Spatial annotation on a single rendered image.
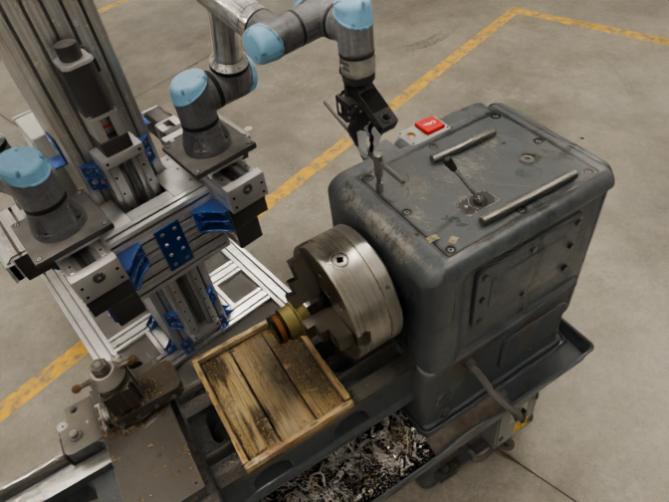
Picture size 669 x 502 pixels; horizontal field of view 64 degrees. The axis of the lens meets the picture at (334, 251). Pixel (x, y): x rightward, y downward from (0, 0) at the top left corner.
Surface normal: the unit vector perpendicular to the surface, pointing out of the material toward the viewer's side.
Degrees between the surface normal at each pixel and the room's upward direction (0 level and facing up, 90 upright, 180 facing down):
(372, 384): 0
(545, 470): 0
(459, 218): 0
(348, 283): 32
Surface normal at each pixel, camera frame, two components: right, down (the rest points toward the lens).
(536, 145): -0.11, -0.69
